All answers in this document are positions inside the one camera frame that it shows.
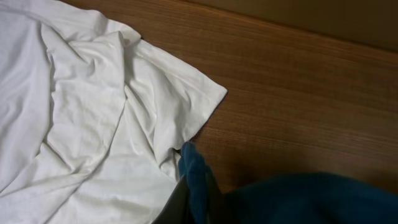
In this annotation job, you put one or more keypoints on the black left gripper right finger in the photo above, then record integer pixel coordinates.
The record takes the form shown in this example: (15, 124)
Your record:
(218, 211)

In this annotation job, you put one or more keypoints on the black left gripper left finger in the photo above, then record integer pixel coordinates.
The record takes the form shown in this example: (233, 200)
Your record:
(177, 208)

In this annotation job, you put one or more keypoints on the teal blue polo shirt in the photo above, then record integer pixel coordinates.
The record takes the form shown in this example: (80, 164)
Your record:
(293, 198)

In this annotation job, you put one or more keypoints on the white crumpled shirt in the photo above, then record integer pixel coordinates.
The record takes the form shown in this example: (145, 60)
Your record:
(92, 117)

